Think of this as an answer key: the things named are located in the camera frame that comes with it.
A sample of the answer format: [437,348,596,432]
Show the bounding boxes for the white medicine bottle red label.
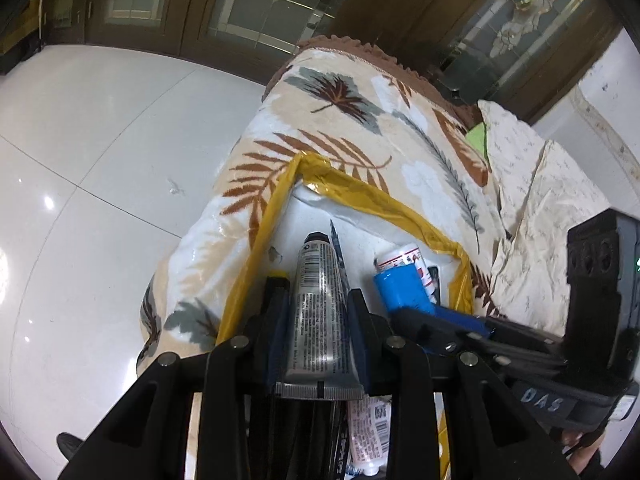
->
[374,242,431,291]

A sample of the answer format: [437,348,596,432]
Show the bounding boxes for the cream leaf pattern quilt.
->
[477,100,626,336]

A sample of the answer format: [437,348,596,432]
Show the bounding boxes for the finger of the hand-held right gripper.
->
[432,306,568,362]
[390,307,567,387]

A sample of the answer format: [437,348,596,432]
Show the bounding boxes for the clear plastic pen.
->
[327,218,351,291]

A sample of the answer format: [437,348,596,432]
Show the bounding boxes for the black marker purple cap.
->
[327,402,351,480]

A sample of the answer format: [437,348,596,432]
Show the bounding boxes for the green cloth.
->
[465,122,488,161]

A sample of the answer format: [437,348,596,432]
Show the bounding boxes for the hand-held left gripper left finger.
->
[57,272,292,480]

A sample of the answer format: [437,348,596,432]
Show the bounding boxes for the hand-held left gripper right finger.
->
[347,287,576,480]

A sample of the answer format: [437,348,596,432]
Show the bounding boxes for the leaf printed blanket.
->
[135,35,506,376]

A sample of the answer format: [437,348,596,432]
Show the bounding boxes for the silver tube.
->
[274,231,366,402]

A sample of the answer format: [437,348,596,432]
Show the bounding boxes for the black slipper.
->
[56,432,88,461]

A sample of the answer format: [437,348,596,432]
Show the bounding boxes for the person's right hand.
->
[560,427,603,475]

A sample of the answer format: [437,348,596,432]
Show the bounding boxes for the pink and white tube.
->
[347,395,393,478]

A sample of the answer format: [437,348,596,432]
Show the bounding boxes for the white foam box yellow tape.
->
[215,152,473,480]

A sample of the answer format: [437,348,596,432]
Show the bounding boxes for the blue battery pack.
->
[375,263,441,317]

